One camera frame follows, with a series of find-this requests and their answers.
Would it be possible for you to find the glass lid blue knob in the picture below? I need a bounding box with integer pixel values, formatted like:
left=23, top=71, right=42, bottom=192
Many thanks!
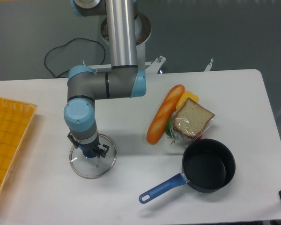
left=69, top=134, right=117, bottom=179

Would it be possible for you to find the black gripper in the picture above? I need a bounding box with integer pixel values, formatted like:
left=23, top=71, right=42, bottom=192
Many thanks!
left=67, top=132, right=110, bottom=158

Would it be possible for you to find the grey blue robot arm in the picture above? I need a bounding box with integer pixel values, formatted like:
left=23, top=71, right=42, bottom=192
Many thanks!
left=64, top=0, right=146, bottom=158

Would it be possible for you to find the yellow plastic basket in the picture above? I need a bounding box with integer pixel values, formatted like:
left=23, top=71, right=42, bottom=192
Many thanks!
left=0, top=97, right=37, bottom=194

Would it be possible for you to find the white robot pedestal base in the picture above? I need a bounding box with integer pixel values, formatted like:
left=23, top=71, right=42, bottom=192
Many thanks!
left=89, top=12, right=214, bottom=75

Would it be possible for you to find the orange toy baguette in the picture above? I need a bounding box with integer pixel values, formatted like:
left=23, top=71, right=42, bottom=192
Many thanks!
left=146, top=84, right=185, bottom=144

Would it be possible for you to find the dark saucepan blue handle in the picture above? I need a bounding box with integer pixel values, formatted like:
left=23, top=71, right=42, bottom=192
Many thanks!
left=139, top=138, right=236, bottom=204

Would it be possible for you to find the black cable on floor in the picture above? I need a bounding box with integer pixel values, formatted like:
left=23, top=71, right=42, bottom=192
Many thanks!
left=44, top=37, right=106, bottom=78

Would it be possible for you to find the yellow toy bell pepper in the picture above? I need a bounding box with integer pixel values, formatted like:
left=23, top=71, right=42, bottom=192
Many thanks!
left=176, top=91, right=199, bottom=110

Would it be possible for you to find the wrapped bread slice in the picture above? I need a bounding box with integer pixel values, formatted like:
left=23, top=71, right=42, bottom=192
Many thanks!
left=171, top=98, right=215, bottom=142

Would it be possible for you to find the green toy vegetable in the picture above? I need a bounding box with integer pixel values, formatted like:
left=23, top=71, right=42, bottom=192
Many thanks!
left=165, top=119, right=174, bottom=137

